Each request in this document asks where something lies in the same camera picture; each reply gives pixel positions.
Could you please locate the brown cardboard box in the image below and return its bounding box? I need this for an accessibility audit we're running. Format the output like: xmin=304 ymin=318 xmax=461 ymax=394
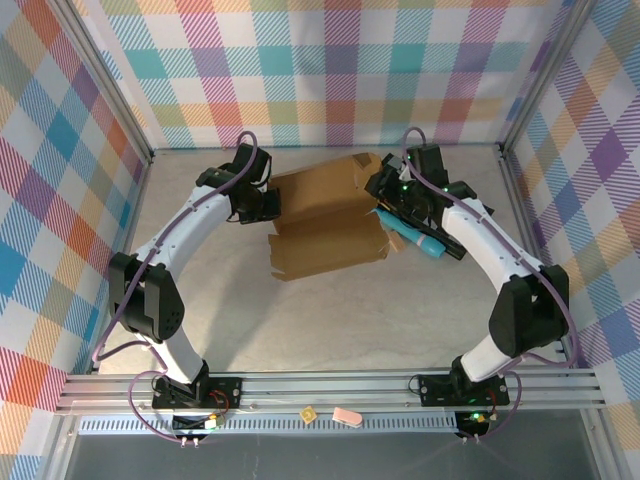
xmin=267 ymin=152 xmax=405 ymax=284

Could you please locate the teal pink handheld tool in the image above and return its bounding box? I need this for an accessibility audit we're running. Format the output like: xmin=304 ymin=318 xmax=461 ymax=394
xmin=375 ymin=207 xmax=446 ymax=260

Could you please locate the black grey checkerboard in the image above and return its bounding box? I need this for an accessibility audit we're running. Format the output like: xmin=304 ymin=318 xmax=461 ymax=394
xmin=369 ymin=154 xmax=496 ymax=262

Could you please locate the pink eraser block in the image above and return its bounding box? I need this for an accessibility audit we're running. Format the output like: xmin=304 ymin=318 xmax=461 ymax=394
xmin=332 ymin=407 xmax=363 ymax=429

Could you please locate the aluminium frame side rail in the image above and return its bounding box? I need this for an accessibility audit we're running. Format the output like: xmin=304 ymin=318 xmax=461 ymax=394
xmin=89 ymin=152 xmax=154 ymax=376

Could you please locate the aluminium frame post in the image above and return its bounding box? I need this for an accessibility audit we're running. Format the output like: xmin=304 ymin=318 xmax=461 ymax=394
xmin=52 ymin=0 xmax=154 ymax=166
xmin=497 ymin=0 xmax=601 ymax=159

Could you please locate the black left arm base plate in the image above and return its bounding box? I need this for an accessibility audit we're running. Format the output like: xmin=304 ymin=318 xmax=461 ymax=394
xmin=151 ymin=375 xmax=245 ymax=410

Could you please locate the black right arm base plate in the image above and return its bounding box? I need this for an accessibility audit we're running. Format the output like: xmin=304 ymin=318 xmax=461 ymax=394
xmin=416 ymin=373 xmax=511 ymax=407

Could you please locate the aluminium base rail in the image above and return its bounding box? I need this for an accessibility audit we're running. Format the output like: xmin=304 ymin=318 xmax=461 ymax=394
xmin=54 ymin=367 xmax=607 ymax=416

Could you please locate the grey slotted cable duct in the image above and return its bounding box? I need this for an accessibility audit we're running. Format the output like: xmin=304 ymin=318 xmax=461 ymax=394
xmin=78 ymin=412 xmax=460 ymax=437

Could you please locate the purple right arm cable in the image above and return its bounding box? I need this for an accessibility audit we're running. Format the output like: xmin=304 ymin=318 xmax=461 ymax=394
xmin=402 ymin=125 xmax=582 ymax=444

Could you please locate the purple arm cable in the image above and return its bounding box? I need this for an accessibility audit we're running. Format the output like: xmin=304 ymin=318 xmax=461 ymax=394
xmin=94 ymin=130 xmax=259 ymax=444
xmin=402 ymin=125 xmax=582 ymax=444

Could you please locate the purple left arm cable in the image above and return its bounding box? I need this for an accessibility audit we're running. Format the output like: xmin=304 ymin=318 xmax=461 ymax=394
xmin=94 ymin=130 xmax=259 ymax=444

